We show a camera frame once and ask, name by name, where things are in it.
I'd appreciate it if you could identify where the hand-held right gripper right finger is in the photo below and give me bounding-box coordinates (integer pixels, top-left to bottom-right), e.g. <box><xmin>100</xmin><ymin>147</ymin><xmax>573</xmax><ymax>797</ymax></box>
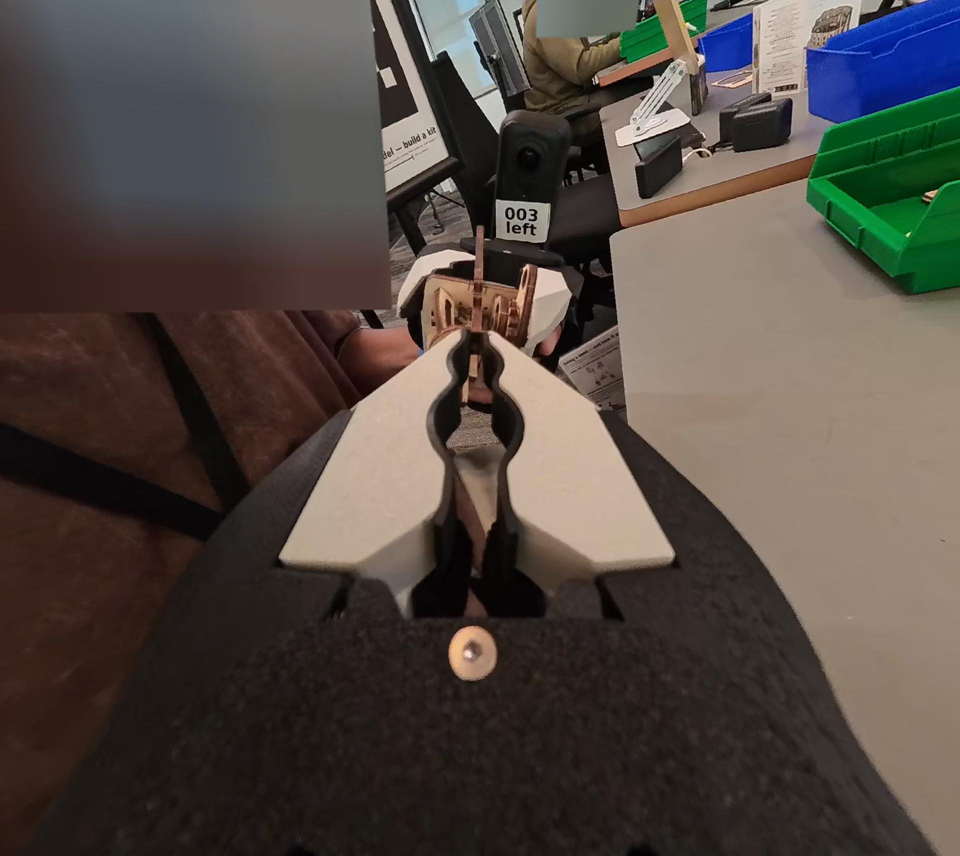
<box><xmin>480</xmin><ymin>331</ymin><xmax>676</xmax><ymax>595</ymax></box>

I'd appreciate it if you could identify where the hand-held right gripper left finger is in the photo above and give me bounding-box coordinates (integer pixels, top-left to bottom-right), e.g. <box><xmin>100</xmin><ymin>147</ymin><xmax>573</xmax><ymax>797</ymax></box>
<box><xmin>279</xmin><ymin>331</ymin><xmax>481</xmax><ymax>619</ymax></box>

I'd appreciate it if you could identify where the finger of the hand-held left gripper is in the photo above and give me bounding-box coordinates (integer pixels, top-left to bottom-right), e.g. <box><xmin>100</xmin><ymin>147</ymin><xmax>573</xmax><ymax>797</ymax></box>
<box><xmin>396</xmin><ymin>252</ymin><xmax>453</xmax><ymax>349</ymax></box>
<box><xmin>525</xmin><ymin>267</ymin><xmax>573</xmax><ymax>356</ymax></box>

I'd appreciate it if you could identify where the wooden model assembly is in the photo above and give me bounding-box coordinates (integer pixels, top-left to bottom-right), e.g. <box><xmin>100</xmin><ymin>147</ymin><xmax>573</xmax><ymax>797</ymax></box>
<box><xmin>423</xmin><ymin>262</ymin><xmax>538</xmax><ymax>349</ymax></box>

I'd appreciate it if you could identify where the thin wooden model part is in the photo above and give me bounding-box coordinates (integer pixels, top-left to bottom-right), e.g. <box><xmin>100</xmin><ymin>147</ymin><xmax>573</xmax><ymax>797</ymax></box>
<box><xmin>459</xmin><ymin>224</ymin><xmax>490</xmax><ymax>409</ymax></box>

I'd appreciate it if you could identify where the person's left forearm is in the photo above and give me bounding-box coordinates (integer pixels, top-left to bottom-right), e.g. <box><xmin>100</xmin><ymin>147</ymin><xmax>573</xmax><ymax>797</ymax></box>
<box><xmin>336</xmin><ymin>327</ymin><xmax>423</xmax><ymax>394</ymax></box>

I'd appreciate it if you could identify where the black easel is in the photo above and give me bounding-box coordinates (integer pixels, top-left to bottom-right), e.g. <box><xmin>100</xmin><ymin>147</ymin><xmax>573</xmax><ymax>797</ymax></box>
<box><xmin>386</xmin><ymin>154</ymin><xmax>481</xmax><ymax>257</ymax></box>

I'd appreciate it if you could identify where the printed instruction leaflet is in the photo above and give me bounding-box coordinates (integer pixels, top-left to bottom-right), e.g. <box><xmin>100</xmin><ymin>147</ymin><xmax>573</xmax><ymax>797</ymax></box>
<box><xmin>558</xmin><ymin>325</ymin><xmax>628</xmax><ymax>415</ymax></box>

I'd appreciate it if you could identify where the small black monitor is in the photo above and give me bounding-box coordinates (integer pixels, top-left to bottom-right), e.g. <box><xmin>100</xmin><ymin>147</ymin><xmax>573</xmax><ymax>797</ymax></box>
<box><xmin>468</xmin><ymin>0</ymin><xmax>531</xmax><ymax>101</ymax></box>

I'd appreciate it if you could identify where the black rectangular box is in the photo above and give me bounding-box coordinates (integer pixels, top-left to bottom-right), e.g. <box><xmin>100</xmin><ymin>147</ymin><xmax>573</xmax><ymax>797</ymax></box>
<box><xmin>633</xmin><ymin>136</ymin><xmax>685</xmax><ymax>199</ymax></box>
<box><xmin>731</xmin><ymin>98</ymin><xmax>795</xmax><ymax>154</ymax></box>
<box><xmin>718</xmin><ymin>92</ymin><xmax>774</xmax><ymax>146</ymax></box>

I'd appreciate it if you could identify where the framed marker poster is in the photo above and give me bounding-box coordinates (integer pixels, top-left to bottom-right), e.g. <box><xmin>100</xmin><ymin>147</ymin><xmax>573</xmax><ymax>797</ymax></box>
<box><xmin>360</xmin><ymin>0</ymin><xmax>463</xmax><ymax>199</ymax></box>

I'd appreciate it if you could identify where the wooden stand panel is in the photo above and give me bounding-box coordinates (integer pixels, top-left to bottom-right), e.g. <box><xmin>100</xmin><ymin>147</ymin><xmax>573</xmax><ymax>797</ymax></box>
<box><xmin>643</xmin><ymin>0</ymin><xmax>703</xmax><ymax>76</ymax></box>

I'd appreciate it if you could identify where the small blue plastic bin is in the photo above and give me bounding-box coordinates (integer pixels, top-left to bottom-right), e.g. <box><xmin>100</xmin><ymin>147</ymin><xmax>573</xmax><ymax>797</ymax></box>
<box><xmin>697</xmin><ymin>12</ymin><xmax>756</xmax><ymax>74</ymax></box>

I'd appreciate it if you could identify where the standing printed instruction sheet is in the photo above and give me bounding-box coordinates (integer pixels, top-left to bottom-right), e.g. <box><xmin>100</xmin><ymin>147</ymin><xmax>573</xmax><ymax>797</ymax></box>
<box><xmin>752</xmin><ymin>0</ymin><xmax>868</xmax><ymax>97</ymax></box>

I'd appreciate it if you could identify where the large green plastic bin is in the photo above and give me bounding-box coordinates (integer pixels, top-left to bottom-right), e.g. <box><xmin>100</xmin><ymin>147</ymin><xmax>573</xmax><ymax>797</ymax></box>
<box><xmin>806</xmin><ymin>98</ymin><xmax>960</xmax><ymax>296</ymax></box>

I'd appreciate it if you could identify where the large blue plastic bin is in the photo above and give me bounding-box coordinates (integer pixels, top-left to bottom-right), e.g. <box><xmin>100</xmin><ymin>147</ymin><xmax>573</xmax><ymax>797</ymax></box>
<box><xmin>804</xmin><ymin>0</ymin><xmax>960</xmax><ymax>124</ymax></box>

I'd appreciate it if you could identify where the wooden piece in bin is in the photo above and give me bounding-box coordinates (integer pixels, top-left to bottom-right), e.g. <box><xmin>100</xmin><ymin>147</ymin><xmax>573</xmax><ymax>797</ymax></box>
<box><xmin>903</xmin><ymin>187</ymin><xmax>943</xmax><ymax>236</ymax></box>

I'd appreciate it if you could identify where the black shoulder strap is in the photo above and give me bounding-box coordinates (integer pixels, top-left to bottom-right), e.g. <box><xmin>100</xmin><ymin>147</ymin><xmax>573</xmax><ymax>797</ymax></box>
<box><xmin>0</xmin><ymin>313</ymin><xmax>252</xmax><ymax>544</ymax></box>

